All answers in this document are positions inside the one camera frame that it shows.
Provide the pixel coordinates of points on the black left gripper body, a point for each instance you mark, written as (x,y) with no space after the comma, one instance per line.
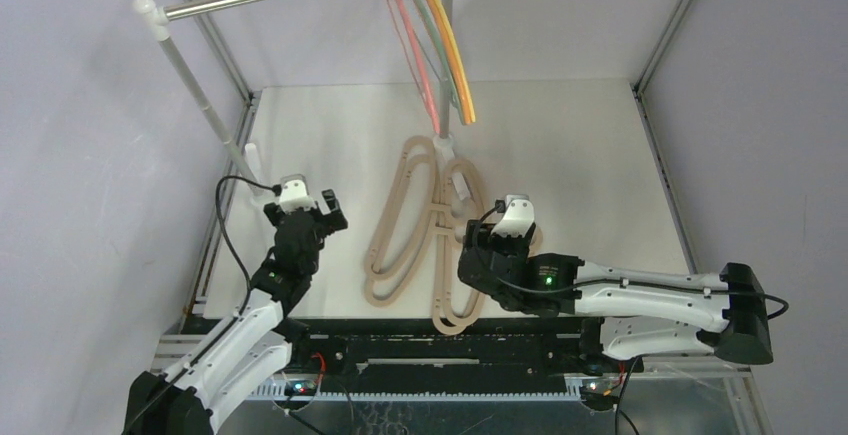
(325,225)

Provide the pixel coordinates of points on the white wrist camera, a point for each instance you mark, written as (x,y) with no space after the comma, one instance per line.
(518,217)
(294,194)

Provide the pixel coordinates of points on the left rack post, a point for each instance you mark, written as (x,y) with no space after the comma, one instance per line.
(155,19)

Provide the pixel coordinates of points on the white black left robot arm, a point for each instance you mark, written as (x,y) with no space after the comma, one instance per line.
(198,393)

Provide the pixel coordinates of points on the aluminium frame rail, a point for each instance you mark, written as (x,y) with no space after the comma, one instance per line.
(450,386)

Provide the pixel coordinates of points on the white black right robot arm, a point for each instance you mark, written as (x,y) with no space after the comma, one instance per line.
(632,313)

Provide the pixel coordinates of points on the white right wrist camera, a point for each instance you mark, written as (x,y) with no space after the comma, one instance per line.
(518,217)

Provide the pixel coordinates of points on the orange wire hanger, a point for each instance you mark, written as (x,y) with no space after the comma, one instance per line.
(454,86)

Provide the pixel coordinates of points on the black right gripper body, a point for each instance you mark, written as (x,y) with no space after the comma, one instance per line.
(499,242)

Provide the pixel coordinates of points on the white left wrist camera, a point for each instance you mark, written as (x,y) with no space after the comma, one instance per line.
(294,194)

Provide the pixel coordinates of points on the pink wire hanger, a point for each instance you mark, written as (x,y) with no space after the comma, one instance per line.
(414,58)

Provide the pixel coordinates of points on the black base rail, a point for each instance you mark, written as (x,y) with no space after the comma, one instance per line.
(430,352)

